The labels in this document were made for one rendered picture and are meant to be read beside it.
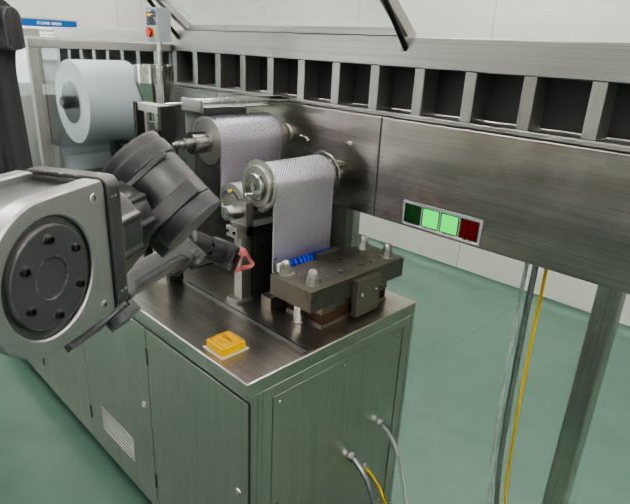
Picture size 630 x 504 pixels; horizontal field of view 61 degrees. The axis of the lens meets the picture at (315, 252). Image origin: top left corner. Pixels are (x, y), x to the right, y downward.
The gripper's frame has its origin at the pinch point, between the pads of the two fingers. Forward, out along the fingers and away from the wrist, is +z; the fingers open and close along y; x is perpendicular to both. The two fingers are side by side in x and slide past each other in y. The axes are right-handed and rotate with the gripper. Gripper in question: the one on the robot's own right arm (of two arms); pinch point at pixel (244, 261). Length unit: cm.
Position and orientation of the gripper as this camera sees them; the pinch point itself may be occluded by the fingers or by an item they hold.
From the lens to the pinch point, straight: 146.2
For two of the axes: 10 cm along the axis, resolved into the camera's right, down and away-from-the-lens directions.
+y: 7.1, 2.8, -6.5
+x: 3.9, -9.2, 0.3
